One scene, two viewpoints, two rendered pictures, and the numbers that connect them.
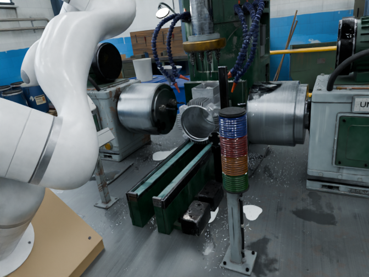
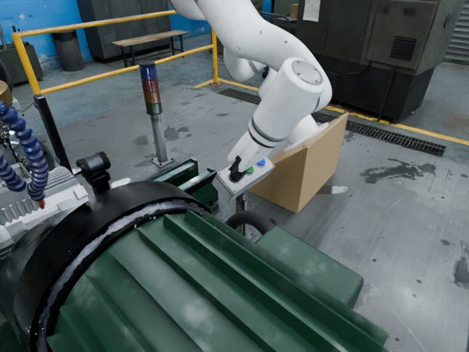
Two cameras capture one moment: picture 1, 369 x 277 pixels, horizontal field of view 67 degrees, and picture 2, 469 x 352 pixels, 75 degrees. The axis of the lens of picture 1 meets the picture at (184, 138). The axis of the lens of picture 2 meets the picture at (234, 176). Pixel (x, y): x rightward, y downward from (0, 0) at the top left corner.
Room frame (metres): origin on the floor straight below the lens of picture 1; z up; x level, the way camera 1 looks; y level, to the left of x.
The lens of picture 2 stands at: (1.59, 0.47, 1.52)
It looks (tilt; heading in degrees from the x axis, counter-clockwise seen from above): 35 degrees down; 194
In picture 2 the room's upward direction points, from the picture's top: straight up
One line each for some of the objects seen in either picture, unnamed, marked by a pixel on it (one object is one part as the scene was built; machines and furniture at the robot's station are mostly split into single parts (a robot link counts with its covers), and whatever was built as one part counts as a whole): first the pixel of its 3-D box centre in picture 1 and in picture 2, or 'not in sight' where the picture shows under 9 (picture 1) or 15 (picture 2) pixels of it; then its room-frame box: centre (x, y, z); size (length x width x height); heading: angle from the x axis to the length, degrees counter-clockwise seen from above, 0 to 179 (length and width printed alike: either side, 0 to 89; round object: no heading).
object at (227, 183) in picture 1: (235, 178); (153, 106); (0.57, -0.11, 1.05); 0.06 x 0.06 x 0.04
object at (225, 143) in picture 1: (233, 143); (150, 83); (0.57, -0.11, 1.14); 0.06 x 0.06 x 0.04
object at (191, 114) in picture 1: (206, 116); (39, 218); (1.18, -0.11, 1.01); 0.20 x 0.19 x 0.19; 150
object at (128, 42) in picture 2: not in sight; (153, 49); (-3.67, -2.31, 0.21); 1.40 x 0.33 x 0.43; 154
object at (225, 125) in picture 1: (232, 123); (148, 71); (0.57, -0.11, 1.19); 0.06 x 0.06 x 0.04
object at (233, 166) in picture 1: (234, 161); (151, 95); (0.57, -0.11, 1.10); 0.06 x 0.06 x 0.04
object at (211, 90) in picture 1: (208, 93); (3, 195); (1.22, -0.13, 1.11); 0.12 x 0.11 x 0.07; 150
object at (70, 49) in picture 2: not in sight; (68, 50); (-2.94, -3.49, 0.30); 0.39 x 0.39 x 0.60
